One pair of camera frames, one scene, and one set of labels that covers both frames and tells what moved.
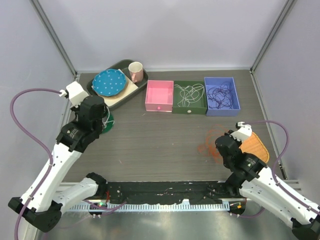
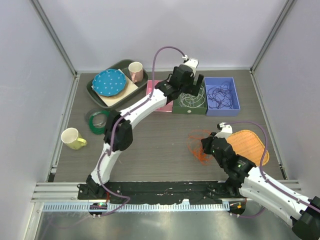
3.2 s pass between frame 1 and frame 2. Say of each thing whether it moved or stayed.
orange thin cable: moved
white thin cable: moved
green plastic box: stayed
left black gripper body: moved
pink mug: stayed
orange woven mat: stayed
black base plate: stayed
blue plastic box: stayed
